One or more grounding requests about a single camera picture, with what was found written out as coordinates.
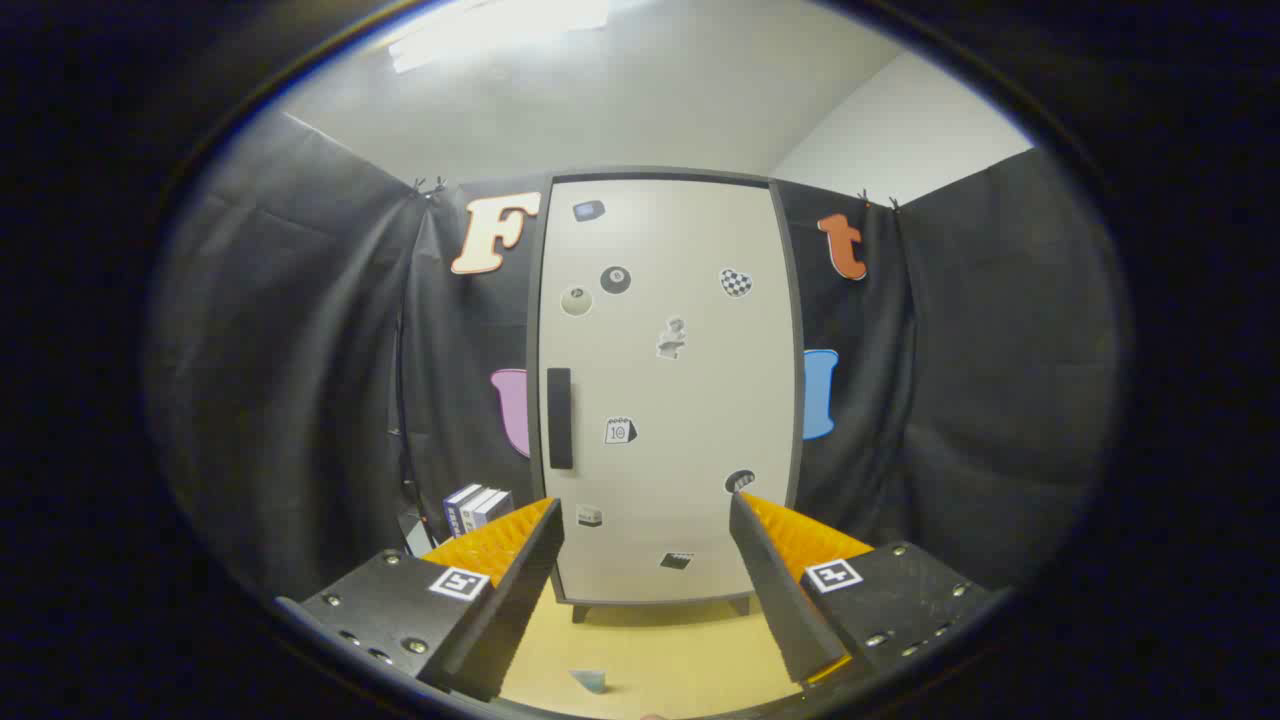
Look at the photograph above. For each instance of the grey cabinet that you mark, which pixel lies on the grey cabinet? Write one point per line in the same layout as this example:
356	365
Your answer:
533	330

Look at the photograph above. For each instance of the white and blue tube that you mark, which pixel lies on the white and blue tube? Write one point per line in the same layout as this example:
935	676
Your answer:
592	681

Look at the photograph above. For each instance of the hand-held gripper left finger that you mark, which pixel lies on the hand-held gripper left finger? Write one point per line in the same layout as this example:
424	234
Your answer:
520	600

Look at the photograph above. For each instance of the black backdrop cloth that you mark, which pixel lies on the black backdrop cloth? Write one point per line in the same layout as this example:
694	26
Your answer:
300	350

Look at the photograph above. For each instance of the dark blue book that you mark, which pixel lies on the dark blue book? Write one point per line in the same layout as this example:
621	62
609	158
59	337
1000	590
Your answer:
455	510

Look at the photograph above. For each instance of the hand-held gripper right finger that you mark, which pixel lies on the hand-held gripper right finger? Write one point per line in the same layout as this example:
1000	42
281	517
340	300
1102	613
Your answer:
775	590

